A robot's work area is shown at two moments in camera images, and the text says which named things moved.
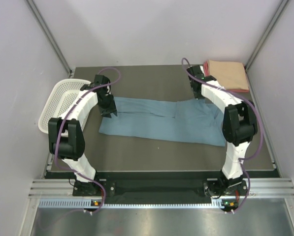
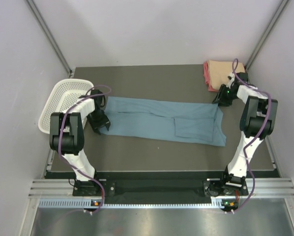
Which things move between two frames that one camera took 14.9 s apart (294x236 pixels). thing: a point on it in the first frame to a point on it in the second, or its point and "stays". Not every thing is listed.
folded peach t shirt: (232, 75) stays
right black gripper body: (197, 95) to (225, 96)
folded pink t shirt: (207, 71) stays
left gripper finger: (114, 112) to (107, 125)
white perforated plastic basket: (62, 93) stays
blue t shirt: (185, 121) stays
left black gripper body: (107, 105) to (97, 118)
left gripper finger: (107, 115) to (96, 130)
